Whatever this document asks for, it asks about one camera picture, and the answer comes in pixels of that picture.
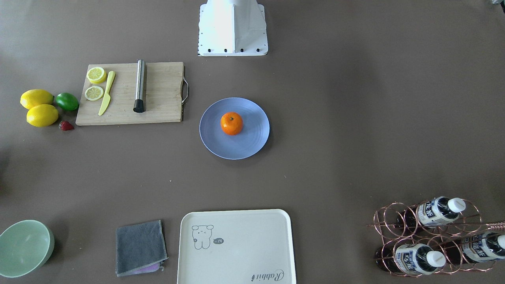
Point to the wooden cutting board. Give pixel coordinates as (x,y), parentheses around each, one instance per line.
(163,98)

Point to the grey cloth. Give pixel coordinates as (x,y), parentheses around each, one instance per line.
(140,248)

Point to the lemon slice upper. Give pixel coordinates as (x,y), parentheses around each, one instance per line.
(96,75)

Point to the green bowl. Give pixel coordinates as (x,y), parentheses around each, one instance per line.
(24,247)

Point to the yellow plastic knife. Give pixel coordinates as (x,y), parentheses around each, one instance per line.
(106,96)

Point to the lemon slice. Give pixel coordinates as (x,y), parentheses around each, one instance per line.
(96,75)
(94,93)

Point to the orange fruit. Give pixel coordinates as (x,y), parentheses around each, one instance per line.
(231,123)

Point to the dark tea bottle middle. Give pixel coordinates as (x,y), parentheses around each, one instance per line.
(430,214)

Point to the dark tea bottle far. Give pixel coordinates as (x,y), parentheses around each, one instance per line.
(485,247)

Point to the cream rabbit tray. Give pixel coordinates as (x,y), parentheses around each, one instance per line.
(236,247)

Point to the copper wire bottle rack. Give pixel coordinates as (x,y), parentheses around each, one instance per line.
(469,223)

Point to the green lime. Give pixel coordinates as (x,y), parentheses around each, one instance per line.
(67,101)

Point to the blue plate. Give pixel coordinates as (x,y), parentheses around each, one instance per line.
(254,134)

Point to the yellow lemon lower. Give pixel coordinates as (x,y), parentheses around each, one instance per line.
(42,115)

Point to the yellow lemon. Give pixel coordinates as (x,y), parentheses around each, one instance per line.
(35,97)
(42,115)

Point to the red strawberry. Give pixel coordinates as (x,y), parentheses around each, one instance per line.
(65,126)

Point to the lemon slice lower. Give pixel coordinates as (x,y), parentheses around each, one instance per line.
(94,93)

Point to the dark tea bottle near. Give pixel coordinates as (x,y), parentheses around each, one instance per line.
(410,259)

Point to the yellow lemon upper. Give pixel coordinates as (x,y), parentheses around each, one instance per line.
(35,97)

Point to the white camera stand base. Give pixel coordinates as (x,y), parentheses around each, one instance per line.
(232,28)

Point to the dark tea bottle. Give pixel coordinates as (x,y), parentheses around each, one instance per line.
(430,214)
(485,247)
(410,259)

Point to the steel muddler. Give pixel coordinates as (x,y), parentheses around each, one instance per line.
(140,96)

